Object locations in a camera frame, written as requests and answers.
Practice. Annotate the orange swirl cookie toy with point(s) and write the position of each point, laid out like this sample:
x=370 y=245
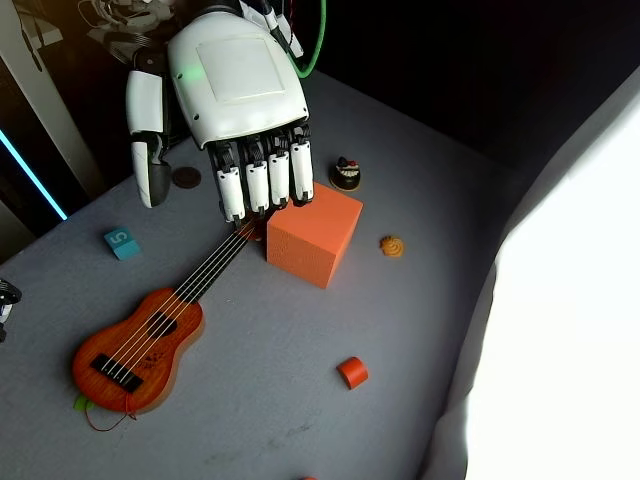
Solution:
x=392 y=246

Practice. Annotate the dark brown round disc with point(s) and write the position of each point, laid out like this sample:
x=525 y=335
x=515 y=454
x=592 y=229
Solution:
x=188 y=177

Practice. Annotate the chocolate cake toy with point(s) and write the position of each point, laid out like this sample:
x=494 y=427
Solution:
x=346 y=175

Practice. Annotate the teal number five block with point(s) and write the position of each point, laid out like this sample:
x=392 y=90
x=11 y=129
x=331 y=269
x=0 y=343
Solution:
x=122 y=245

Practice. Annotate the small brown toy guitar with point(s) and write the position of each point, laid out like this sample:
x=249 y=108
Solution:
x=145 y=345

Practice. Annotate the orange half-cylinder block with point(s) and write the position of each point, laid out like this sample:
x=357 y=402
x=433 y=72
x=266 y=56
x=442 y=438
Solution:
x=353 y=372

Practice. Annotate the white background equipment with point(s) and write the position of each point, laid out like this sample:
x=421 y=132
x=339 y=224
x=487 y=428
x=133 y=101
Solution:
x=115 y=25

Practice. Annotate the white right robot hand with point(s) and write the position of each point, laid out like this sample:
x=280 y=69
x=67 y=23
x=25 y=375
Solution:
x=7 y=300

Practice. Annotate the large orange foam cube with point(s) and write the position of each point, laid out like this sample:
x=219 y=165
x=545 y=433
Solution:
x=320 y=230

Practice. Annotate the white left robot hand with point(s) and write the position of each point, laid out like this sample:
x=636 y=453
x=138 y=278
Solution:
x=235 y=80

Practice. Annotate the cyan light strip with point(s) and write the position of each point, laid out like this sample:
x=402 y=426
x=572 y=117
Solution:
x=30 y=172

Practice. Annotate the white upright panel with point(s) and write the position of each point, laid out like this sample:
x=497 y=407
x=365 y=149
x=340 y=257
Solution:
x=50 y=110

